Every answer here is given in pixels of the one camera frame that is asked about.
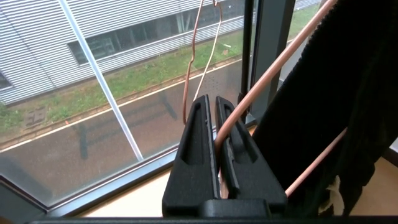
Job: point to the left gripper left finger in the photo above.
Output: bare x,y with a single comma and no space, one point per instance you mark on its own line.
189,174

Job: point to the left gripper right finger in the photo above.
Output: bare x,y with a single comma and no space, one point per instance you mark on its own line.
248,177

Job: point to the black shorts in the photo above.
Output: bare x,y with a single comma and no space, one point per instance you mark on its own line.
326,109

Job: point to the window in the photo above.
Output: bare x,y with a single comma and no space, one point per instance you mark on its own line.
93,124

